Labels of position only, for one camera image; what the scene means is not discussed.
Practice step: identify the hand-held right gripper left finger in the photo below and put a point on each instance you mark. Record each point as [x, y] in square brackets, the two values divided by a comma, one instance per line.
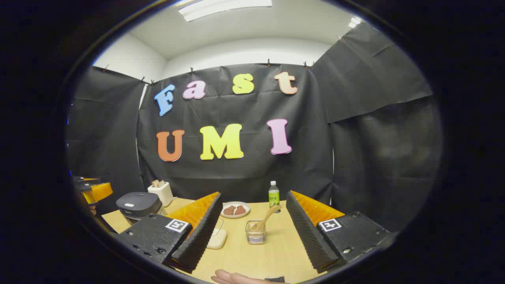
[203, 232]

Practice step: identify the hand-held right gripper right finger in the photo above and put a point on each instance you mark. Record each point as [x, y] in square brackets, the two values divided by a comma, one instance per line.
[307, 232]

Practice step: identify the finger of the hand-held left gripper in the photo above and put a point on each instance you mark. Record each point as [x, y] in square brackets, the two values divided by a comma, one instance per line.
[88, 182]
[100, 192]

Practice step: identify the dark grey rice cooker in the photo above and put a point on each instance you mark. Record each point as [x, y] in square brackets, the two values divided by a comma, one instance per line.
[138, 205]

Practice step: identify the wooden spoon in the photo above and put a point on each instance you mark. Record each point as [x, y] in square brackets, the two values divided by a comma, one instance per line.
[270, 213]

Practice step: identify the brown meat piece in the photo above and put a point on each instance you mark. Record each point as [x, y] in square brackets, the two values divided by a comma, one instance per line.
[240, 210]
[229, 210]

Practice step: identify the white round plate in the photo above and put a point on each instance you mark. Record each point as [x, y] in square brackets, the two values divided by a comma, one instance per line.
[235, 215]

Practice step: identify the green label drink bottle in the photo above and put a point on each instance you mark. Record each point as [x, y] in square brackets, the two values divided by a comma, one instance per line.
[274, 197]

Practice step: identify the white toaster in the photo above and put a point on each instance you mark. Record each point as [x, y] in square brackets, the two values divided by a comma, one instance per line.
[162, 194]

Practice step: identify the black backdrop cloth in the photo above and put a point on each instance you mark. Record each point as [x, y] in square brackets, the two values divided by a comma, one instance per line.
[236, 173]

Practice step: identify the small ceiling light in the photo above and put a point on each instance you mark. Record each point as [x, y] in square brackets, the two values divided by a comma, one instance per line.
[354, 21]

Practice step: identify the long ceiling light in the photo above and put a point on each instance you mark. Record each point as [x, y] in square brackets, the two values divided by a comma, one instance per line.
[225, 8]

